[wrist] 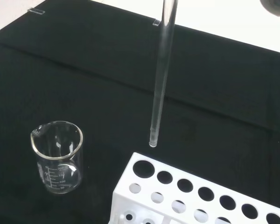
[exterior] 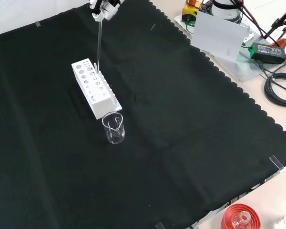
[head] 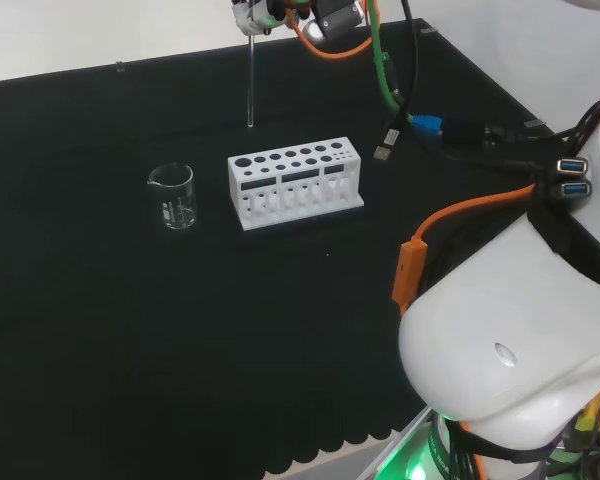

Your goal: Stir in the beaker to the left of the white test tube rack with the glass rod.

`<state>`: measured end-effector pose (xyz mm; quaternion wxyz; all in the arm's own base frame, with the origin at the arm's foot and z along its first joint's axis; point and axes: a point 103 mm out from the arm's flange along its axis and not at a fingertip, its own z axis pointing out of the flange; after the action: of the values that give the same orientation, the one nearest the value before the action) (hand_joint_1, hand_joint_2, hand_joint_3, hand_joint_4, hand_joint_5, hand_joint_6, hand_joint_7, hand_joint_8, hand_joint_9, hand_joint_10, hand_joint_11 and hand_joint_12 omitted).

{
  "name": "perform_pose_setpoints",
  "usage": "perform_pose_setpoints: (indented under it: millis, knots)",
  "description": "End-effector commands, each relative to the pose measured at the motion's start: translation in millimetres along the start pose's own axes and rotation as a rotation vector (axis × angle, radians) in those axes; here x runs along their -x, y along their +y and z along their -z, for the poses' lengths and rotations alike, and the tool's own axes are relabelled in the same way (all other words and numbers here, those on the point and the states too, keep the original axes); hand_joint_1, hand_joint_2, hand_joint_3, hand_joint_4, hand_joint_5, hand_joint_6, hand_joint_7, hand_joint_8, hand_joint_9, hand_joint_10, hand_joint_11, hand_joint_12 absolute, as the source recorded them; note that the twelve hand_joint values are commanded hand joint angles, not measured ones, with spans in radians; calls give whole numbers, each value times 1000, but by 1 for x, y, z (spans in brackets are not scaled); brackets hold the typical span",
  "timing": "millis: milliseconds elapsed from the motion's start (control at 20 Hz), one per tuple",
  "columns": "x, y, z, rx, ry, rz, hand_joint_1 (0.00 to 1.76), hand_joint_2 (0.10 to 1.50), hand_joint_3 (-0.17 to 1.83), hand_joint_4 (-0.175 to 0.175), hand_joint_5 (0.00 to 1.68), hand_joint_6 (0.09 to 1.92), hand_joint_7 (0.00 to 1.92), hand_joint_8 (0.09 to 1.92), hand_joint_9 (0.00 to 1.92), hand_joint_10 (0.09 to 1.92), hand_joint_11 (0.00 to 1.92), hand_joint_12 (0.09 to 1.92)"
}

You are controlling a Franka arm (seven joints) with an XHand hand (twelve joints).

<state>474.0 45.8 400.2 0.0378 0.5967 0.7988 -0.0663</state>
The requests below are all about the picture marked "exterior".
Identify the white test tube rack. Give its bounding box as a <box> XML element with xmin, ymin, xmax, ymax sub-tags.
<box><xmin>71</xmin><ymin>58</ymin><xmax>123</xmax><ymax>120</ymax></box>

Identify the small clear glass flask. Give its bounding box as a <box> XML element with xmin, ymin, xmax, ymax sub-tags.
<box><xmin>232</xmin><ymin>210</ymin><xmax>252</xmax><ymax>229</ymax></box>

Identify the pale board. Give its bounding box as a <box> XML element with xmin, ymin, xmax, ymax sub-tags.
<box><xmin>192</xmin><ymin>11</ymin><xmax>251</xmax><ymax>62</ymax></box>

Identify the black cloth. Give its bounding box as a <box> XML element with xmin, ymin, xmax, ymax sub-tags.
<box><xmin>0</xmin><ymin>0</ymin><xmax>286</xmax><ymax>229</ymax></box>

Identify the black power adapter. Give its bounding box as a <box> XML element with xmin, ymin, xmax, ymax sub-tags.
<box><xmin>249</xmin><ymin>42</ymin><xmax>286</xmax><ymax>64</ymax></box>

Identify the clear glass beaker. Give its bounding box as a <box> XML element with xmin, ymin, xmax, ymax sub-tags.
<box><xmin>102</xmin><ymin>111</ymin><xmax>126</xmax><ymax>145</ymax></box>

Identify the grey base plate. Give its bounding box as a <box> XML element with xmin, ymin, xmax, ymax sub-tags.
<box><xmin>173</xmin><ymin>14</ymin><xmax>278</xmax><ymax>83</ymax></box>

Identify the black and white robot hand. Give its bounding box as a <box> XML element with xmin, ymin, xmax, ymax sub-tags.
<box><xmin>89</xmin><ymin>0</ymin><xmax>122</xmax><ymax>22</ymax></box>

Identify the clear glass rod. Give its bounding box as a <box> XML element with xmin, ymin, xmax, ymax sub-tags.
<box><xmin>96</xmin><ymin>20</ymin><xmax>103</xmax><ymax>74</ymax></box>

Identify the coiled black cable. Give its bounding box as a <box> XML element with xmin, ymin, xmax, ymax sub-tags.
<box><xmin>264</xmin><ymin>73</ymin><xmax>286</xmax><ymax>107</ymax></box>

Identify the yellow stop button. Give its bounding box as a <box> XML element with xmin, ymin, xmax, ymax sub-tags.
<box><xmin>182</xmin><ymin>0</ymin><xmax>202</xmax><ymax>22</ymax></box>

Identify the black tripod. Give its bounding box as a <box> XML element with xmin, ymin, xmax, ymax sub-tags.
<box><xmin>263</xmin><ymin>3</ymin><xmax>286</xmax><ymax>47</ymax></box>

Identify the orange plastic piece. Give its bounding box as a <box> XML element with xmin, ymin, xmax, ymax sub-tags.
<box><xmin>271</xmin><ymin>38</ymin><xmax>286</xmax><ymax>48</ymax></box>

